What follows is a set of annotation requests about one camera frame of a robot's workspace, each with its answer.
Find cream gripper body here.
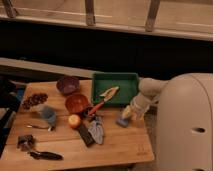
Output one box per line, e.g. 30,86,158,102
130,93,151,119

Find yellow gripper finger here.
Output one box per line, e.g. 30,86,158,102
121,105,132,119

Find blue sponge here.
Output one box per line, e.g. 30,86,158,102
116,117,130,128

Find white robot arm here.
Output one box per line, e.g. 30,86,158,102
130,73,213,171

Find red-brown bowl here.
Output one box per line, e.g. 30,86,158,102
65,94,89,114

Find purple bowl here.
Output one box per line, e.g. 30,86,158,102
56,76,80,95

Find green plastic tray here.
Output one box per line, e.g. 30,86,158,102
91,73,139,107

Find grey blue cloth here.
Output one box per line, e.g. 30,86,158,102
88,116,104,145

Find dark rectangular bar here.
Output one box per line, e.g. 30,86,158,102
78,124,95,147

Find apple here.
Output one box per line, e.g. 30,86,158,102
68,114,81,129

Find wooden table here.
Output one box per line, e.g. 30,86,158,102
0,82,154,171

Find blue cup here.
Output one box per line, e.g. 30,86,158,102
41,106,56,127

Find metal spoon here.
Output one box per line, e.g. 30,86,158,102
26,125,55,131

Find small dark metal object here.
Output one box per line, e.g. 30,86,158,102
17,135,34,151

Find dark chair at left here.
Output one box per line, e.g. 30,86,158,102
0,76,20,156

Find red-handled spatula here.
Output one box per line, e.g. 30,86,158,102
88,86,119,116

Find black handled tool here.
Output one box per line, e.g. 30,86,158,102
29,151,63,160

